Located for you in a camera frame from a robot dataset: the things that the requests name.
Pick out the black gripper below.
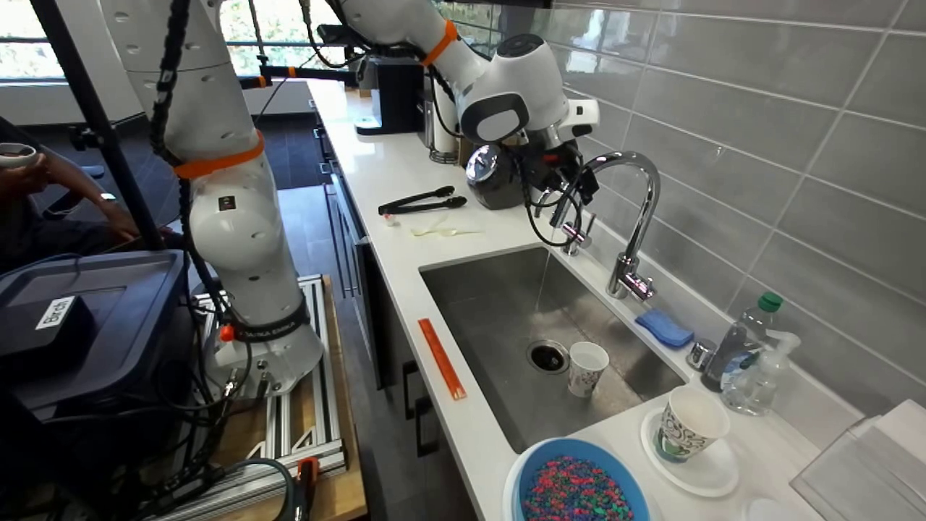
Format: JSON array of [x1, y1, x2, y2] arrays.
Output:
[[522, 142, 599, 226]]

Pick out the chrome tap faucet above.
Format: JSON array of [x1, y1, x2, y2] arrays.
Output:
[[586, 150, 661, 301]]

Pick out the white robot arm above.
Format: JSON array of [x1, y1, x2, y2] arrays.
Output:
[[99, 0, 599, 386]]

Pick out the person forearm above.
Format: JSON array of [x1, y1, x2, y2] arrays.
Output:
[[0, 150, 138, 240]]

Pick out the small chrome side tap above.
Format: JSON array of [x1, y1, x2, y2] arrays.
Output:
[[564, 214, 596, 254]]

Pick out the dark round kettle pot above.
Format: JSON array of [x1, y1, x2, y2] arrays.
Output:
[[465, 146, 528, 211]]

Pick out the stainless steel sink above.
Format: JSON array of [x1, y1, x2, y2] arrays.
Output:
[[422, 249, 684, 451]]

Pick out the black kitchen tongs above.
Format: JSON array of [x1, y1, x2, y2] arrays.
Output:
[[376, 186, 465, 214]]

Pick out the blue sponge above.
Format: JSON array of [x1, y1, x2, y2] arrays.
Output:
[[636, 309, 694, 351]]

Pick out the white paper cup in sink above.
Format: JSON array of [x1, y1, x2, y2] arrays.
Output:
[[568, 343, 610, 396]]

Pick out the orange strip on counter edge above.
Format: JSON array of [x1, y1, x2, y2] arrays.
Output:
[[418, 318, 465, 401]]

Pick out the black coffee machine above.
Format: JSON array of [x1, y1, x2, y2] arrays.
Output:
[[357, 56, 422, 137]]

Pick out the clear plastic water bottle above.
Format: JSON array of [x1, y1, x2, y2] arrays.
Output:
[[700, 294, 784, 392]]

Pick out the patterned paper cup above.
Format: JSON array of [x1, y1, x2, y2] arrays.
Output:
[[654, 388, 729, 463]]

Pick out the blue bowl with beads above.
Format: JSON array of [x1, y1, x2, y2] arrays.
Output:
[[505, 437, 651, 521]]

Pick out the white saucer plate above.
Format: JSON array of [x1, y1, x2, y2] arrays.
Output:
[[641, 412, 740, 500]]

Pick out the dark plastic storage bin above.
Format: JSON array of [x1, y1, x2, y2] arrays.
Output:
[[0, 249, 195, 424]]

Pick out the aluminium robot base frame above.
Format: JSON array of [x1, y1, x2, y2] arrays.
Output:
[[214, 275, 347, 472]]

